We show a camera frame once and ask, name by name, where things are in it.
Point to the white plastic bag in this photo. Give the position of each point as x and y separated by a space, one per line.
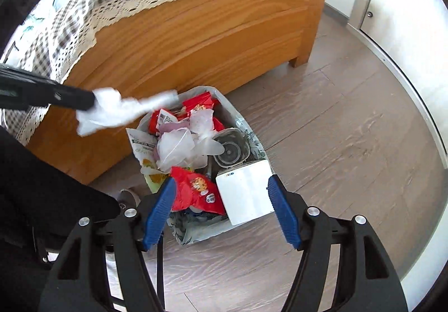
105 112
175 149

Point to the red snack packet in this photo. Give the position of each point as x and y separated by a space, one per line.
190 189
199 102

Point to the person's dark clothing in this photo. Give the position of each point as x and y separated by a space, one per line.
42 193

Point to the grey slipper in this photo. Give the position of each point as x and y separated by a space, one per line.
127 200

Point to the wooden bed frame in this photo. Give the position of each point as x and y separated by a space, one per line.
210 35

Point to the grey waste bin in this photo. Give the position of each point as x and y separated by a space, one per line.
196 231

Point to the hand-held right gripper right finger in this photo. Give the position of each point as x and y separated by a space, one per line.
285 214

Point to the clear plastic bottle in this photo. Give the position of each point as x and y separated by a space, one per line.
231 149

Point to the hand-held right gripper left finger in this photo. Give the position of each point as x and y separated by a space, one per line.
159 210

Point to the small cardboard box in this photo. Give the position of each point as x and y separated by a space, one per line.
245 193

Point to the clear white plastic packaging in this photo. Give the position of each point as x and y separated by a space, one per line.
203 121

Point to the floral printed sheet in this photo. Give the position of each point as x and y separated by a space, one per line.
38 14

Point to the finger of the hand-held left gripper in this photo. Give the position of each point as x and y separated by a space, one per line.
70 97

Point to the yellow snack bag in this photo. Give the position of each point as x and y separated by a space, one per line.
140 151

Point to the red white snack bag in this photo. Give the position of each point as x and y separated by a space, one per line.
155 125

